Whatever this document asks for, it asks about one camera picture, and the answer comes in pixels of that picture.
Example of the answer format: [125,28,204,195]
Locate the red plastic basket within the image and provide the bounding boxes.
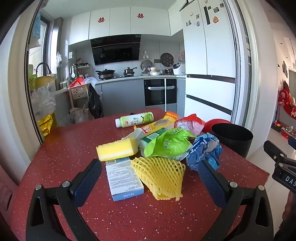
[69,77,84,88]

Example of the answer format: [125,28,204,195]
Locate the black wok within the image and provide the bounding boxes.
[95,69,115,79]

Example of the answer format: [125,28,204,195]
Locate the yellow sponge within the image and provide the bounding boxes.
[96,138,137,162]

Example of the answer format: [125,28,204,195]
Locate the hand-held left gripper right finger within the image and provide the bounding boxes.
[198,159,274,241]

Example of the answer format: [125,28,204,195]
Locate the white rice cooker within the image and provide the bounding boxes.
[173,64,186,76]

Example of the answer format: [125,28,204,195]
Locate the green and white milk carton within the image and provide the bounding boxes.
[139,131,169,151]

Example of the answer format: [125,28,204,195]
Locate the gold foil bag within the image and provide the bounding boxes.
[38,113,58,137]

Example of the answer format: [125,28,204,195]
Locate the red festive decoration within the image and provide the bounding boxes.
[279,81,296,118]

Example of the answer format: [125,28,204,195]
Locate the beige perforated basket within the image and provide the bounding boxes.
[69,84,89,100]

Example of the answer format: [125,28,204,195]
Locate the red trash bin, black liner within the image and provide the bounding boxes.
[203,119,232,134]

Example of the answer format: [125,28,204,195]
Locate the red and clear plastic bag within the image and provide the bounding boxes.
[174,114,206,137]

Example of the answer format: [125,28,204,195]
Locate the yellow and orange snack packet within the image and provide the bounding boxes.
[141,111,179,136]

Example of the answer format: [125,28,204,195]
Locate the white upper kitchen cabinets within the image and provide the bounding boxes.
[69,6,184,45]

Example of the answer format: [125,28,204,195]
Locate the black kitchen faucet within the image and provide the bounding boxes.
[36,62,52,77]

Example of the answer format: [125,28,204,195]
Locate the blue and white medicine box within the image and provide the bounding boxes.
[105,157,144,202]

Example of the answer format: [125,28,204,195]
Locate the dark round baking tray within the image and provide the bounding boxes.
[160,52,174,66]

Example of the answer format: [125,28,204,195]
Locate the black range hood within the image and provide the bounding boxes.
[90,34,141,66]

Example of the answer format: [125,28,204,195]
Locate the person's right forearm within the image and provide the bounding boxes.
[274,192,296,241]

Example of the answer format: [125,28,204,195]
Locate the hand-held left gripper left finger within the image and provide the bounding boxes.
[26,159,102,241]

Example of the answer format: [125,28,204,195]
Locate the black plastic bag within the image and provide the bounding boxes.
[88,85,104,119]

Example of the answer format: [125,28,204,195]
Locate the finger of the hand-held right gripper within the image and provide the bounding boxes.
[263,140,296,168]

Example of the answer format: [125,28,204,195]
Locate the blue plastic bag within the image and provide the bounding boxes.
[186,133,223,172]

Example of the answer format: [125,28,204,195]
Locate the grey kitchen counter cabinets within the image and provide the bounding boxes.
[95,76,186,116]

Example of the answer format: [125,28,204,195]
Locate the white and green drink bottle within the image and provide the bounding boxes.
[115,112,154,128]

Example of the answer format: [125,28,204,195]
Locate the yellow foam fruit net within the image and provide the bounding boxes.
[131,156,186,201]

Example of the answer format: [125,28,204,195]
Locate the yellow basin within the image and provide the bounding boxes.
[35,76,56,89]

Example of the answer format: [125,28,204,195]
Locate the green plastic bag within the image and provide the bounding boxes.
[144,130,196,160]

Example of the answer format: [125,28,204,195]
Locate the yellow lattice basket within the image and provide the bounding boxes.
[28,74,37,91]

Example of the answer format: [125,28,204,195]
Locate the white refrigerator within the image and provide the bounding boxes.
[180,0,236,117]

